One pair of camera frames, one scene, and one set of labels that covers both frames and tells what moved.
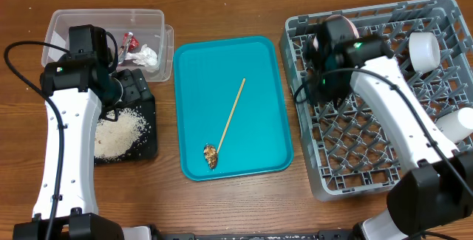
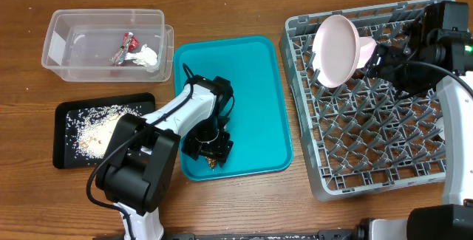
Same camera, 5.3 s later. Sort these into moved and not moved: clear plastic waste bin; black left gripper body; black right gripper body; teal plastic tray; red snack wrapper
Moved: black left gripper body; black right gripper body
Not moved: clear plastic waste bin; teal plastic tray; red snack wrapper
